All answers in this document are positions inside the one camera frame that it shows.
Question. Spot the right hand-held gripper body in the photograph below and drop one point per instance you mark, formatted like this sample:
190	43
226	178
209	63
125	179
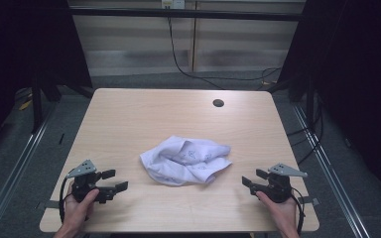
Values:
279	186

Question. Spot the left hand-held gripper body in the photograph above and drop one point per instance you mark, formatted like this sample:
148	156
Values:
81	170

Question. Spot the white printed cloth garment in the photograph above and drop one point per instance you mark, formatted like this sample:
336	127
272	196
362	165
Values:
178	158

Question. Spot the person's right hand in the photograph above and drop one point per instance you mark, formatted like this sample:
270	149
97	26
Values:
286	214

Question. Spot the person's left hand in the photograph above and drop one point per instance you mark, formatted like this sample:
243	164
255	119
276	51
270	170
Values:
74	213

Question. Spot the small black floor piece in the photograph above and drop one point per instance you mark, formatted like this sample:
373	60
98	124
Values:
61	139

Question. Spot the black metal stand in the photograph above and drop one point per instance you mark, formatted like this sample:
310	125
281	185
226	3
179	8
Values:
37	105

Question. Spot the round black table grommet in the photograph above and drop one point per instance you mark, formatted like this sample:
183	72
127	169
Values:
218	102

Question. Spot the yellow floor marker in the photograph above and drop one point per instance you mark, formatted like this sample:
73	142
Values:
25	105

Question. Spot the black curtain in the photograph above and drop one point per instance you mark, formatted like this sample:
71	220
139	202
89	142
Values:
360	82
20	49

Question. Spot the metal floor rail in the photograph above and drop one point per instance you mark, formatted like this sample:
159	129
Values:
330	178
10	178

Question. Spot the black horizontal frame bar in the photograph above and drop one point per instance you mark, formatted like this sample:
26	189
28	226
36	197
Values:
185	13

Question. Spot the white wall socket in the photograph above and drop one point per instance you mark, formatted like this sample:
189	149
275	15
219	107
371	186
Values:
173	4

